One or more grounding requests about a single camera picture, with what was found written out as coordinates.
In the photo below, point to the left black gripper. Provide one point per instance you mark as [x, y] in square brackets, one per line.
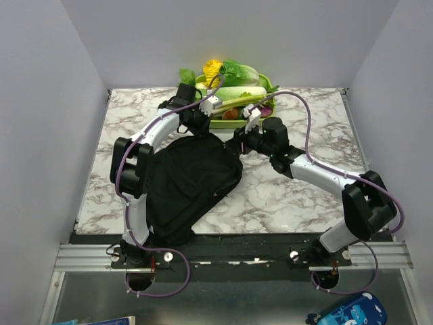
[203, 128]

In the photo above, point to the aluminium rail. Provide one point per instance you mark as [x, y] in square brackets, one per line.
[93, 258]

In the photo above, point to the green celery stalks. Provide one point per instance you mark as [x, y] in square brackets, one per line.
[258, 100]

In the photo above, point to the yellow flower vegetable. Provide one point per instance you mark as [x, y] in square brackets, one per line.
[211, 71]

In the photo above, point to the green vegetable tray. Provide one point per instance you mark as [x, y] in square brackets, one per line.
[218, 123]

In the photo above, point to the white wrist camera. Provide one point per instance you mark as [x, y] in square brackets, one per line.
[252, 114]
[210, 104]

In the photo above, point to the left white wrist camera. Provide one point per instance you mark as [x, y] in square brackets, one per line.
[210, 104]

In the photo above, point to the long white green cabbage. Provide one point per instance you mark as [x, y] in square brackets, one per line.
[232, 93]

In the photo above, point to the black student backpack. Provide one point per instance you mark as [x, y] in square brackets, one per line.
[191, 176]

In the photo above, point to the green leaf sprig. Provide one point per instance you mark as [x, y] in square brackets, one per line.
[187, 77]

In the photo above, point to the blue pencil case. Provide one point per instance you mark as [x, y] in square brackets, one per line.
[363, 308]

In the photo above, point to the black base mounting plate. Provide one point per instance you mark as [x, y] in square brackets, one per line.
[231, 258]

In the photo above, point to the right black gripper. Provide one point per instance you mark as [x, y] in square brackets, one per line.
[240, 137]

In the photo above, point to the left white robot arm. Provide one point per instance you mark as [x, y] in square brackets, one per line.
[132, 167]

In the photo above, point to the green lettuce head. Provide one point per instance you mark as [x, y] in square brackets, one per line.
[238, 75]

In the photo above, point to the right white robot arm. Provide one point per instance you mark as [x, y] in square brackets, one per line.
[366, 205]

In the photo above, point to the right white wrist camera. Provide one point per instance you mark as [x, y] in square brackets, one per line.
[252, 114]

